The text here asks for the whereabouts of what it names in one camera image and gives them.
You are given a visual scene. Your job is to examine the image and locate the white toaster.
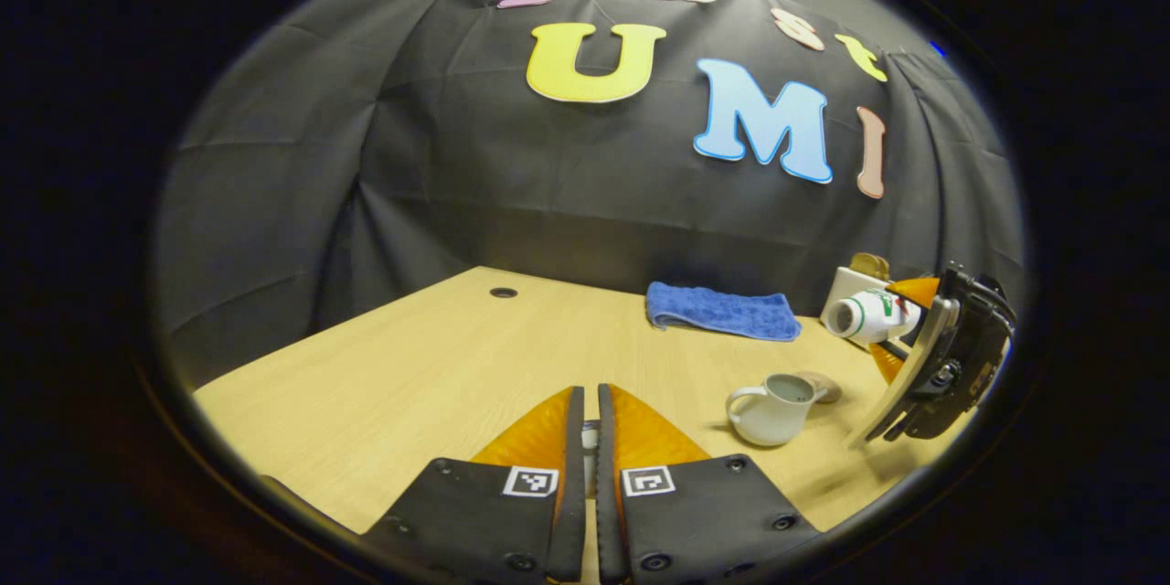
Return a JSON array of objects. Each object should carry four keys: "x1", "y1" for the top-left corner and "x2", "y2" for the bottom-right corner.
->
[{"x1": 820, "y1": 266, "x2": 892, "y2": 348}]

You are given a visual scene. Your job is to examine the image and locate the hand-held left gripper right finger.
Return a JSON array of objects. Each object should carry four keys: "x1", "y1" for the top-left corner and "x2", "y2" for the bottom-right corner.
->
[{"x1": 596, "y1": 383, "x2": 824, "y2": 585}]

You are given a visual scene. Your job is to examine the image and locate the black backdrop cloth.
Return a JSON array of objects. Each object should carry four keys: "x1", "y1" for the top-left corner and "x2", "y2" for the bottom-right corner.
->
[{"x1": 151, "y1": 0, "x2": 1029, "y2": 389}]

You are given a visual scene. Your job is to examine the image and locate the white water bottle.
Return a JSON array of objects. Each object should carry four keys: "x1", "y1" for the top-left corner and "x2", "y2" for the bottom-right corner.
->
[{"x1": 824, "y1": 289, "x2": 922, "y2": 346}]

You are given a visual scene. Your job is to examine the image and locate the round brown coaster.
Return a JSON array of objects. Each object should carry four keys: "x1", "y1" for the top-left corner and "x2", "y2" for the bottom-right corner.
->
[{"x1": 795, "y1": 371, "x2": 844, "y2": 405}]

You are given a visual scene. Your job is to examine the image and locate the white ceramic teacup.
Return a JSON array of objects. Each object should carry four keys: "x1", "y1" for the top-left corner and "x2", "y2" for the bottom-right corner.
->
[{"x1": 726, "y1": 373, "x2": 817, "y2": 448}]

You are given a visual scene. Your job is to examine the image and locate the blue folded towel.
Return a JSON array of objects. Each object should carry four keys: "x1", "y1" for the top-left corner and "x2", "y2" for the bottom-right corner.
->
[{"x1": 645, "y1": 282, "x2": 803, "y2": 343}]

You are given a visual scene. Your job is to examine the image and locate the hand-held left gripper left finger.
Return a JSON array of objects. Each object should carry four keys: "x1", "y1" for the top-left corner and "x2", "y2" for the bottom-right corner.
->
[{"x1": 361, "y1": 386, "x2": 587, "y2": 585}]

